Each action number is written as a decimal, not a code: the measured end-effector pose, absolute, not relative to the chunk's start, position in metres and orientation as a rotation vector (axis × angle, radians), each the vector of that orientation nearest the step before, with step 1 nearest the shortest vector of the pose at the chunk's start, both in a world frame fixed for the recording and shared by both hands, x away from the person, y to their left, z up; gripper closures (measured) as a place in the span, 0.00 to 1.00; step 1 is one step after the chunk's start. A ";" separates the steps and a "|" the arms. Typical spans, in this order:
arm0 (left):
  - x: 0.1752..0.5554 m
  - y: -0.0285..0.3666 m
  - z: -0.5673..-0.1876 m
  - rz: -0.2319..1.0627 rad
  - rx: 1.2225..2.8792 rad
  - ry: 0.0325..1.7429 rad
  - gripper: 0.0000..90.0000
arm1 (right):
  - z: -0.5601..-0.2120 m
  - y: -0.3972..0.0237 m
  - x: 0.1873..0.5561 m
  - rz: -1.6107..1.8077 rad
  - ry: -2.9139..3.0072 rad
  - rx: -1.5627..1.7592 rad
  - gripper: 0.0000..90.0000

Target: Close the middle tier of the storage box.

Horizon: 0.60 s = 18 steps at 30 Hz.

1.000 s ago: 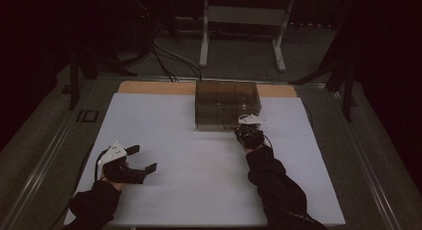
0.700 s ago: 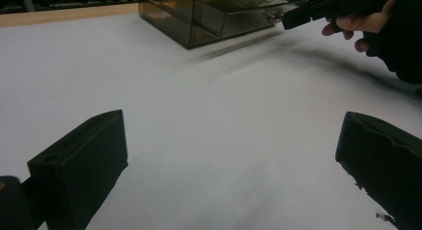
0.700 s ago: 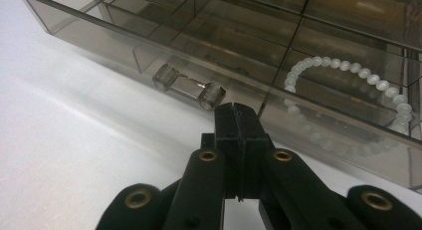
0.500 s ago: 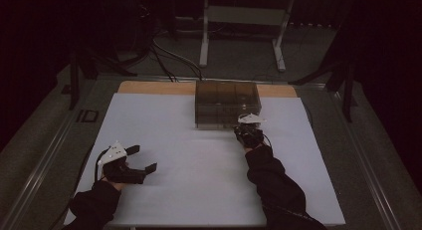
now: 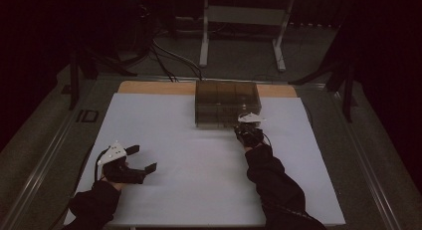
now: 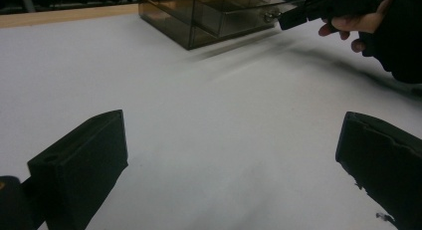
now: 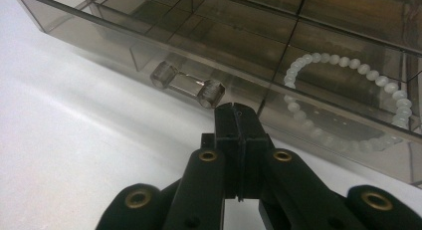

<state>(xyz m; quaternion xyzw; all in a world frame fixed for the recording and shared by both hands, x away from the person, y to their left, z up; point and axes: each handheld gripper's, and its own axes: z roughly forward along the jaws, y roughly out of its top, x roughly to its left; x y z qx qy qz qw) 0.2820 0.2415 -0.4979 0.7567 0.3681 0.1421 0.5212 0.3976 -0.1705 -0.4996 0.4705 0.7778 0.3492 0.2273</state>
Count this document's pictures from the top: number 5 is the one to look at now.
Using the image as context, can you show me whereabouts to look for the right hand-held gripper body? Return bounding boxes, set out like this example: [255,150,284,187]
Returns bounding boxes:
[233,112,267,138]

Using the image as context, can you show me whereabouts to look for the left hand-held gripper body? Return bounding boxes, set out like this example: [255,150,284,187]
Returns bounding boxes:
[97,140,147,185]

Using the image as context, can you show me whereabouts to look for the smoky transparent drawer cabinet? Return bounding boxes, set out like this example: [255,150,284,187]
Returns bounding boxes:
[194,80,263,129]

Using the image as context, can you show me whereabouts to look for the person's right hand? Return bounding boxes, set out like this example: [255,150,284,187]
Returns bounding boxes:
[239,129,266,153]

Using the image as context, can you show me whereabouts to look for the person's left hand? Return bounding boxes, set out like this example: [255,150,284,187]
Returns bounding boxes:
[103,175,124,192]

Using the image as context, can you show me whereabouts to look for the white table mat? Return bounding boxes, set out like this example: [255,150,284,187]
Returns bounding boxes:
[71,93,346,226]

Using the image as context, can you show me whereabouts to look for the wooden table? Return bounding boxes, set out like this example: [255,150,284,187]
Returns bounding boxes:
[117,80,298,99]

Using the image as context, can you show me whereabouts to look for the black tripod stand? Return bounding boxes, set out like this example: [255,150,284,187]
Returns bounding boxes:
[288,24,359,123]
[68,47,138,111]

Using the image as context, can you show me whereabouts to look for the white metal stand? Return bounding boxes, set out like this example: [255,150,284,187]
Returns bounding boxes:
[198,0,297,73]

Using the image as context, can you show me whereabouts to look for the dark equipment with red light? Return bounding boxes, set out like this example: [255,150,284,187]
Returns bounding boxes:
[132,0,157,59]

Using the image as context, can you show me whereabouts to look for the aluminium floor rail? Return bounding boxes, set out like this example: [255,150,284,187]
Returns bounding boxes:
[96,74,332,89]
[0,80,101,230]
[327,90,402,230]

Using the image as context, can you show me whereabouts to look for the black floor cable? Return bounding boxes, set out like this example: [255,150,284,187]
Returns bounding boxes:
[148,45,180,84]

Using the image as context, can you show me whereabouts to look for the grey floor cable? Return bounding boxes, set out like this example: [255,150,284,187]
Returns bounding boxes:
[152,39,204,81]

